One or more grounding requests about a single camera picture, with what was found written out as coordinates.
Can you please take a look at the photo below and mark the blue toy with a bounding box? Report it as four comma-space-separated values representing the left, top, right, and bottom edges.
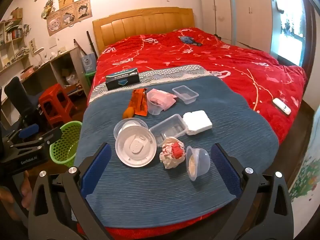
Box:
179, 35, 202, 47

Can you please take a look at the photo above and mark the round clear plastic bowl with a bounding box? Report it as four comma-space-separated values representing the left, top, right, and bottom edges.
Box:
114, 118, 149, 140

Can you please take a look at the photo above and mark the black cardboard box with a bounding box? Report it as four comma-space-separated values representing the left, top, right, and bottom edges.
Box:
105, 67, 140, 91

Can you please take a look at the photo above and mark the black chair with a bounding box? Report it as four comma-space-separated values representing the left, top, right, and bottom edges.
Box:
4, 76, 50, 135

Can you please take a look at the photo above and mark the white foam box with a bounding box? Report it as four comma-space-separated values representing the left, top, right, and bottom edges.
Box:
182, 110, 213, 136

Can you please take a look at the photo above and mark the black stick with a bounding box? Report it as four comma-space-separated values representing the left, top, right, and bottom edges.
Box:
86, 31, 99, 58

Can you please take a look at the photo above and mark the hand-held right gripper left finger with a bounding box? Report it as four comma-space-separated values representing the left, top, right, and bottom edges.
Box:
28, 142, 113, 240

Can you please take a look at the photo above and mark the wooden bed headboard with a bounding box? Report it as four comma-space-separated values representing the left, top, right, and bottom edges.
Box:
92, 7, 195, 55

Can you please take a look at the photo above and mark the small clear rectangular container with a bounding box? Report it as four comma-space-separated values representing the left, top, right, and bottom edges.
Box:
172, 85, 199, 105

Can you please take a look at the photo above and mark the orange snack packet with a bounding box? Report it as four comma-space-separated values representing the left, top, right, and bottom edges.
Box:
132, 88, 148, 117

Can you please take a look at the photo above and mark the person's left hand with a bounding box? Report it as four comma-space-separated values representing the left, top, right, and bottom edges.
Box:
20, 171, 33, 204

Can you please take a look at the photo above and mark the orange fruit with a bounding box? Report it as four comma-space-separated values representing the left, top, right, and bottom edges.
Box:
122, 107, 135, 119

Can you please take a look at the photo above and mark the red plastic stool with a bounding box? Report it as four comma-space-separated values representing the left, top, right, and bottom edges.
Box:
39, 83, 78, 129

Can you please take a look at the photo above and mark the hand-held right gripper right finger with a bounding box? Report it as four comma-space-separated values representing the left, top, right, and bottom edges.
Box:
210, 143, 294, 240

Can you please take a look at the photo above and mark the white desk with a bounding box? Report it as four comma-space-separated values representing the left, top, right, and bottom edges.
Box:
0, 46, 90, 105

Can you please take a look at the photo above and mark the clear plastic cup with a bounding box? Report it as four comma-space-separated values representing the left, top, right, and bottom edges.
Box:
147, 94, 163, 116

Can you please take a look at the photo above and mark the blue ribbed blanket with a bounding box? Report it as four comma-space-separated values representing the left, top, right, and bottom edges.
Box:
74, 65, 280, 229

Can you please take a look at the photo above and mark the white desk lamp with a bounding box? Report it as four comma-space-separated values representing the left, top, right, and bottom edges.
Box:
34, 47, 47, 64

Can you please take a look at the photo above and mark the large clear rectangular container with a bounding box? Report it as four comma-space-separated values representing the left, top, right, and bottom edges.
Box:
149, 114, 189, 147

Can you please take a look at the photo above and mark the round white container lid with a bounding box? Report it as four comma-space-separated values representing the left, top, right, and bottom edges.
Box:
115, 128, 157, 168

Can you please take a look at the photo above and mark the green plastic basket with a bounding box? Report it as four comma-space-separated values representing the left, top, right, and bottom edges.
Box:
49, 121, 83, 167

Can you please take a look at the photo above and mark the clear bowl with food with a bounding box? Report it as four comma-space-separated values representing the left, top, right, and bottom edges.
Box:
185, 145, 211, 182

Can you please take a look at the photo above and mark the red patterned blanket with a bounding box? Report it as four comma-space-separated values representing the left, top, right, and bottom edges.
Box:
76, 27, 307, 235

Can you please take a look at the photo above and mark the crumpled white and red paper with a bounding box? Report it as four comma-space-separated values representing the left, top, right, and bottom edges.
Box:
159, 136, 186, 170

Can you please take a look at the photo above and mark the white wardrobe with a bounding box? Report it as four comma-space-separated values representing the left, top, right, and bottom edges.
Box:
199, 0, 273, 53

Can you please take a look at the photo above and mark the white remote control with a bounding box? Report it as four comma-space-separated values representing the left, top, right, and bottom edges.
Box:
272, 98, 292, 115

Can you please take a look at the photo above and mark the grey blue bag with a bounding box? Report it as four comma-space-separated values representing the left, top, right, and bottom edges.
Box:
81, 54, 97, 73

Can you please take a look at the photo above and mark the glass window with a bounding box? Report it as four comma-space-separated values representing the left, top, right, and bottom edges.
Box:
270, 0, 310, 67

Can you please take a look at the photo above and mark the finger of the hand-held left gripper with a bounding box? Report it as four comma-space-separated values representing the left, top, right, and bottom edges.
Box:
12, 127, 63, 152
4, 124, 40, 144

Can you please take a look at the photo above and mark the white bookshelf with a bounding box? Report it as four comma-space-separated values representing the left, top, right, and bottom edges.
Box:
0, 17, 32, 73

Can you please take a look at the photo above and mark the green plastic stool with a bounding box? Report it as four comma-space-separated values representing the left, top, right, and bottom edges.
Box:
85, 70, 97, 88

